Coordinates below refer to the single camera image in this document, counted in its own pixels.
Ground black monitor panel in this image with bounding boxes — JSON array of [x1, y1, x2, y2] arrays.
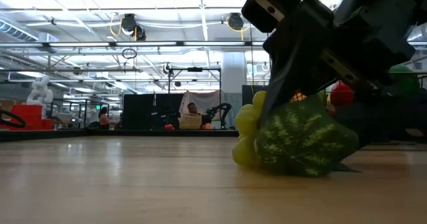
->
[[242, 84, 268, 105]]

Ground black station camera frame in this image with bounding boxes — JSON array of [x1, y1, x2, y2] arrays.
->
[[167, 66, 223, 95]]

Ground black aluminium table frame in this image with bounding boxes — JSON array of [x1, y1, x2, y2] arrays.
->
[[0, 127, 240, 143]]

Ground woven wicker basket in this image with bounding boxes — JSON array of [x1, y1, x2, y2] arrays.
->
[[179, 113, 203, 130]]

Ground white robot figure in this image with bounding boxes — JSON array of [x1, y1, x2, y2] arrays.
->
[[26, 76, 54, 107]]

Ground green toy grape bunch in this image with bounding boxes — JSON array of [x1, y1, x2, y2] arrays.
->
[[232, 90, 360, 177]]

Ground large green toy lime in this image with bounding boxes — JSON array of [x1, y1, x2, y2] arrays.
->
[[388, 64, 420, 97]]

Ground red stacked bins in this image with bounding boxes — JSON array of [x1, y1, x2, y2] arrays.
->
[[9, 104, 54, 131]]

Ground silver ventilation duct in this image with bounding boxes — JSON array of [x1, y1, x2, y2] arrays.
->
[[406, 23, 427, 65]]

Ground copper wire basket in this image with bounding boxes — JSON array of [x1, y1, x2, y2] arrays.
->
[[320, 71, 427, 141]]

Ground black ceiling cable reel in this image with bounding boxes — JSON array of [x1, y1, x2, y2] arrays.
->
[[226, 12, 251, 41], [119, 13, 147, 41]]

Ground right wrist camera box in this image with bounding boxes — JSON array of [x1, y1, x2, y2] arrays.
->
[[241, 0, 334, 34]]

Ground red orange toy mango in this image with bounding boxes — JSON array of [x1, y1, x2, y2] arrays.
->
[[330, 80, 355, 107]]

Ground brown cardboard box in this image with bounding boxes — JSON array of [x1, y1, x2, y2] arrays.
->
[[0, 99, 17, 118]]

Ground black hanging ring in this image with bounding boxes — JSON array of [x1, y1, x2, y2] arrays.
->
[[121, 47, 138, 60]]

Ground white building pillar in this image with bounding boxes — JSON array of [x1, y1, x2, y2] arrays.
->
[[221, 52, 248, 98]]

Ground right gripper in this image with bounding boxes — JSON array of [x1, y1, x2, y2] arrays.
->
[[263, 0, 427, 148]]

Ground long ceiling light bar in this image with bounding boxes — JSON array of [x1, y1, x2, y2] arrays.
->
[[0, 40, 427, 48]]

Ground black looped cable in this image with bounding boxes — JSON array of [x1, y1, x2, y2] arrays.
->
[[0, 109, 27, 129]]

